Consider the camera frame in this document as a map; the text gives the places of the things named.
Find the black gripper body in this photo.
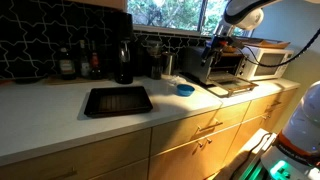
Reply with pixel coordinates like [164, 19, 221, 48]
[201, 35, 244, 66]

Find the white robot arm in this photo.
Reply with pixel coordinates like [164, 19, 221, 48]
[201, 0, 281, 66]

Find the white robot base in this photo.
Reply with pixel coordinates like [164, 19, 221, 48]
[261, 81, 320, 180]

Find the silver toaster oven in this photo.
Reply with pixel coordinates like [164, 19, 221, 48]
[181, 46, 244, 85]

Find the open glass oven door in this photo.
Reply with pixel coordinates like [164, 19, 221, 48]
[208, 76, 257, 98]

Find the wooden tray on microwave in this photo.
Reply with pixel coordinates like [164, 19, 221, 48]
[238, 37, 289, 49]

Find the black baking tray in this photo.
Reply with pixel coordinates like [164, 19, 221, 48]
[84, 86, 153, 118]

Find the white microwave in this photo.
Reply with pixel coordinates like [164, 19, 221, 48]
[237, 46, 293, 81]

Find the steel cylindrical canister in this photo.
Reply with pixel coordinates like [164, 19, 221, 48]
[162, 52, 176, 75]

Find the small blue bowl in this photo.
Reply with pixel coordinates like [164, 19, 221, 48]
[177, 84, 195, 97]

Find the black coffee grinder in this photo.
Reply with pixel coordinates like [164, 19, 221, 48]
[147, 41, 162, 80]

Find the black soda maker machine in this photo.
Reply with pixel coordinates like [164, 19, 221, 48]
[115, 13, 133, 84]

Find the upper wooden drawer front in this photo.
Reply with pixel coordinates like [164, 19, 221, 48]
[150, 102, 249, 155]

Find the dark bottle red label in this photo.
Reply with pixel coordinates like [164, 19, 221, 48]
[90, 42, 102, 80]

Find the clear glass bottle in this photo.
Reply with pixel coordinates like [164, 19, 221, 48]
[80, 40, 90, 78]

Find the dark bottle cream label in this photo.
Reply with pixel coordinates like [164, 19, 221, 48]
[59, 44, 76, 80]

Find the wooden board under bottles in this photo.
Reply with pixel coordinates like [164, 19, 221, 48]
[45, 75, 111, 86]

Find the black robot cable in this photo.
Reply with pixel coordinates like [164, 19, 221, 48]
[233, 28, 320, 68]

